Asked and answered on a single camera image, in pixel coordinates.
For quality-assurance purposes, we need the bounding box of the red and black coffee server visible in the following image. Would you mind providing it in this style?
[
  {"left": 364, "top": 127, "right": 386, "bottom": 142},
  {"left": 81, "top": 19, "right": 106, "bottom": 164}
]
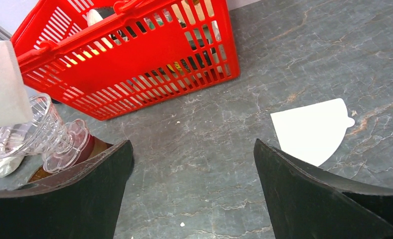
[{"left": 81, "top": 133, "right": 135, "bottom": 175}]

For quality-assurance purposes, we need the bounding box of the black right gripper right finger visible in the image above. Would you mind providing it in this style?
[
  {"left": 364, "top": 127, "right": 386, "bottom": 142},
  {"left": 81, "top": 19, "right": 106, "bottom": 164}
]
[{"left": 254, "top": 139, "right": 393, "bottom": 239}]

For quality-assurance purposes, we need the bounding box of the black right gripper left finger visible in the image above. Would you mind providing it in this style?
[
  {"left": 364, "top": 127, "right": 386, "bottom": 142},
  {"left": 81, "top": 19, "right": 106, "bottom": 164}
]
[{"left": 0, "top": 140, "right": 134, "bottom": 239}]

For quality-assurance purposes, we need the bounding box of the red plastic shopping basket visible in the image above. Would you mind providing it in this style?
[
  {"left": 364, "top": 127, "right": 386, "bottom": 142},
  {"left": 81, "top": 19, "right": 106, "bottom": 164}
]
[{"left": 11, "top": 0, "right": 240, "bottom": 120}]

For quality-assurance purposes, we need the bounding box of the white paper coffee filter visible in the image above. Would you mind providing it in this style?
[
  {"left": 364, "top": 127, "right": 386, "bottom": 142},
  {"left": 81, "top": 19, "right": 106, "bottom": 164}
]
[
  {"left": 271, "top": 98, "right": 355, "bottom": 167},
  {"left": 0, "top": 40, "right": 33, "bottom": 127}
]

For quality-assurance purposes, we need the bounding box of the brown plastic coffee dripper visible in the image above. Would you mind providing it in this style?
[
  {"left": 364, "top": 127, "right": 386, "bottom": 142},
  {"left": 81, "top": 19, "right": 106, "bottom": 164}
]
[{"left": 28, "top": 166, "right": 52, "bottom": 183}]

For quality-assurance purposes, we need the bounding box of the clear glass coffee dripper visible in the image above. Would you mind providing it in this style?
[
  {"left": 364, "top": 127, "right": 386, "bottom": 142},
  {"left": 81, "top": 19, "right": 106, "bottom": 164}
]
[{"left": 0, "top": 94, "right": 95, "bottom": 173}]

